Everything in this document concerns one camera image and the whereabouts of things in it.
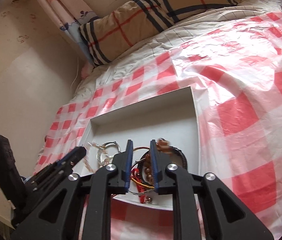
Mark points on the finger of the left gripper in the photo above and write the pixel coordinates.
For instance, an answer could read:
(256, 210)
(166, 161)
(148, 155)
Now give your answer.
(73, 157)

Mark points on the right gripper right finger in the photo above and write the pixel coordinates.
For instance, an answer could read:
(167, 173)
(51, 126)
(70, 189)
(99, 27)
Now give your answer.
(204, 207)

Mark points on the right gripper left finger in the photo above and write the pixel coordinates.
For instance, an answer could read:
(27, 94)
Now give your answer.
(80, 207)

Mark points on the silver engraved bangle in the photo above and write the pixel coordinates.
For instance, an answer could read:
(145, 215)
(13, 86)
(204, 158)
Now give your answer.
(103, 158)

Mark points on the silver wide bangle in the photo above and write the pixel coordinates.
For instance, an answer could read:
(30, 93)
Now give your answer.
(142, 192)

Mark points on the white shallow cardboard box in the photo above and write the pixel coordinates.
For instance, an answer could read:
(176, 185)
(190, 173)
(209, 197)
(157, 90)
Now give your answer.
(170, 116)

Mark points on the beige plaid pillow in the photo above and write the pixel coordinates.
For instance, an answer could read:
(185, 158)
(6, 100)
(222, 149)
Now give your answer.
(109, 37)

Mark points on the red white checkered plastic sheet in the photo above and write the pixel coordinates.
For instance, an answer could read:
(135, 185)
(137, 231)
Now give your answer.
(235, 73)

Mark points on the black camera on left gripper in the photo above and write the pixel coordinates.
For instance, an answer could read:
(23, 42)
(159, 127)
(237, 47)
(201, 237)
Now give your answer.
(11, 183)

